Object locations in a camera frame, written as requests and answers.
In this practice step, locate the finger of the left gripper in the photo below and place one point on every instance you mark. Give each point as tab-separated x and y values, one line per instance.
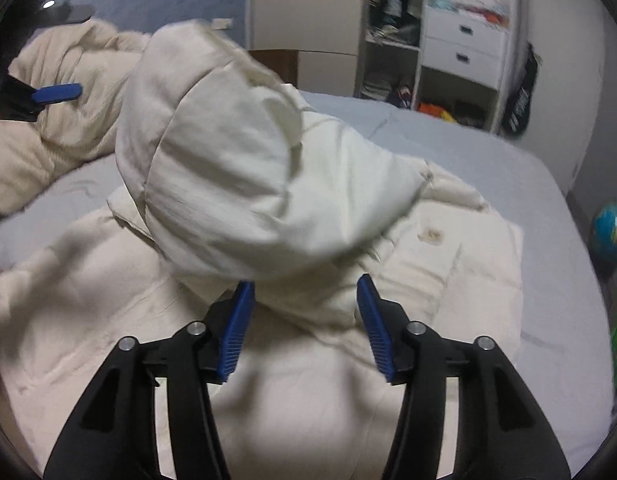
57	94

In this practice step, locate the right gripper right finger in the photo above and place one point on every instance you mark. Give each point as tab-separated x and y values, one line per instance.
384	321

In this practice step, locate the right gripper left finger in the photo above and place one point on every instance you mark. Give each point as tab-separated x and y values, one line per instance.
226	324

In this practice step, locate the cream puffer jacket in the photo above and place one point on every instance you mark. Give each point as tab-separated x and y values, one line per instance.
229	175

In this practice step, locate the beige knit blanket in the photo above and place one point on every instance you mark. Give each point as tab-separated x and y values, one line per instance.
95	55

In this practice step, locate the light blue bed sheet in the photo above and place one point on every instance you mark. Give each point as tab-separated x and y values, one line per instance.
310	415

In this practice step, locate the brown wooden headboard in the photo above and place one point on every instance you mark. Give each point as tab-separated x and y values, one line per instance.
285	63

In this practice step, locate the blue globe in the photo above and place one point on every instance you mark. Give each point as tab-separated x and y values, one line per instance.
603	237

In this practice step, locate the black sports bag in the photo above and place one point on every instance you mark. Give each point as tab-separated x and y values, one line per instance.
515	120

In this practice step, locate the white wardrobe shelf unit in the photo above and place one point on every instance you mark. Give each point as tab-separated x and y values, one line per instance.
452	57

